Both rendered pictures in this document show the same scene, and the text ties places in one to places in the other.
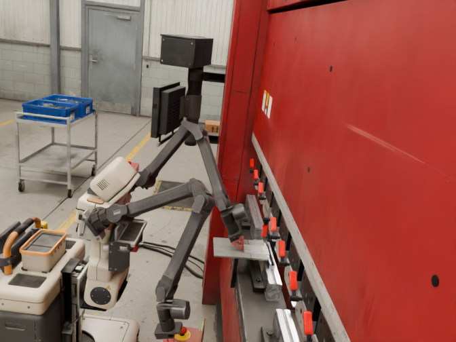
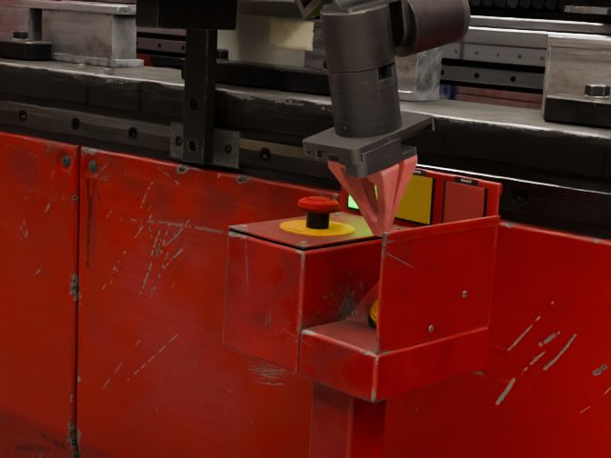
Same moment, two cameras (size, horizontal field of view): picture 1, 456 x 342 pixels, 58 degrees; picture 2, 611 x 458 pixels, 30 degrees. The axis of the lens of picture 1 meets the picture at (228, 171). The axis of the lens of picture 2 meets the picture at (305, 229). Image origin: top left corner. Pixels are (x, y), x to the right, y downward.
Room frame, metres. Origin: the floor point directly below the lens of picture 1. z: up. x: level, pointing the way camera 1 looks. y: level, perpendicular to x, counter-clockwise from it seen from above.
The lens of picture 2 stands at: (0.71, 0.90, 0.99)
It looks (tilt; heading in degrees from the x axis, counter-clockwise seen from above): 11 degrees down; 313
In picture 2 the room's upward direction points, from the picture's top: 3 degrees clockwise
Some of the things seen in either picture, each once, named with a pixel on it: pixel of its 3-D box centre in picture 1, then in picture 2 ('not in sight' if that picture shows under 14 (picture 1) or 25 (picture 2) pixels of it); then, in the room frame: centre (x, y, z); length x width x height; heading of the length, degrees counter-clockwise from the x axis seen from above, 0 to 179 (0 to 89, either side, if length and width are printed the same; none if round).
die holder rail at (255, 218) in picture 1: (254, 216); (28, 27); (2.40, -0.20, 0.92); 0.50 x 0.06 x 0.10; 5
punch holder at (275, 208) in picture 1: (282, 219); not in sight; (1.68, -0.27, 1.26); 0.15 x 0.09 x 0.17; 5
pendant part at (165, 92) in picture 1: (169, 108); not in sight; (3.03, 0.48, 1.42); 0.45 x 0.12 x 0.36; 170
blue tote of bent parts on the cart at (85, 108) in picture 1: (68, 105); not in sight; (4.96, 2.04, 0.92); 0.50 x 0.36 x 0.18; 90
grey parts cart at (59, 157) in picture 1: (60, 145); not in sight; (4.71, 2.05, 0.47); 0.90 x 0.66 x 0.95; 0
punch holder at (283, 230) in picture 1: (291, 241); not in sight; (1.48, -0.29, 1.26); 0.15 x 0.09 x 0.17; 5
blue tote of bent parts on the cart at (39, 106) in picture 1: (51, 111); not in sight; (4.54, 2.06, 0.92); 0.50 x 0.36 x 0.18; 90
